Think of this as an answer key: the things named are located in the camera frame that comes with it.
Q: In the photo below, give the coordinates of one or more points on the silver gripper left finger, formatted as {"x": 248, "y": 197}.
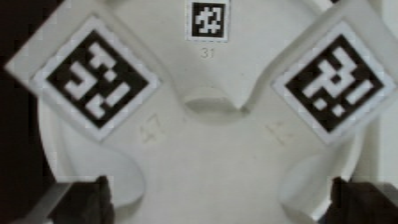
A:
{"x": 76, "y": 204}

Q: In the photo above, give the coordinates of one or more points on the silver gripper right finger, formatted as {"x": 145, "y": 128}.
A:
{"x": 360, "y": 204}

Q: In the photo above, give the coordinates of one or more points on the white cylindrical table leg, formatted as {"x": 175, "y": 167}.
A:
{"x": 211, "y": 103}

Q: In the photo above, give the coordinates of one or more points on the white cross-shaped table base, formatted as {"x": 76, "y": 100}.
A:
{"x": 220, "y": 150}

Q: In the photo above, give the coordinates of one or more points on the white round table top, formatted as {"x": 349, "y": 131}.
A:
{"x": 220, "y": 43}

